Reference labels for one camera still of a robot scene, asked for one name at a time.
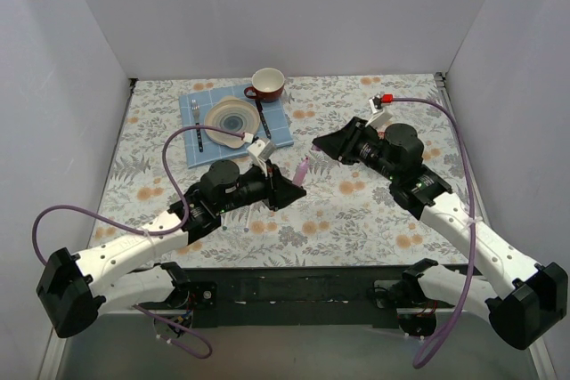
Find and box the white blue marker pen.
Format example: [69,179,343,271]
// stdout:
[243,206,253,233]

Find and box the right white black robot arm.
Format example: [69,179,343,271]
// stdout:
[313,117,569,350]

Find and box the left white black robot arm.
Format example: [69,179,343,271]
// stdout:
[36,160,306,338]

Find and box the blue checkered cloth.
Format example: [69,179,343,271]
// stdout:
[179,84,293,168]

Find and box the beige plate with blue rings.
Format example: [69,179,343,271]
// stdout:
[204,96,261,150]

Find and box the red mug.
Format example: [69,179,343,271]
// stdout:
[243,68,285,103]

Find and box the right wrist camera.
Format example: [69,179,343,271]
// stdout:
[366,93,394,129]

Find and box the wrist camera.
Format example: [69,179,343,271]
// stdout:
[366,93,394,129]
[247,137,276,167]

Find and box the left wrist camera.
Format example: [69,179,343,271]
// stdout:
[247,137,276,167]

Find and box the fork with dark handle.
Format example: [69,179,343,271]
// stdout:
[191,99,204,153]

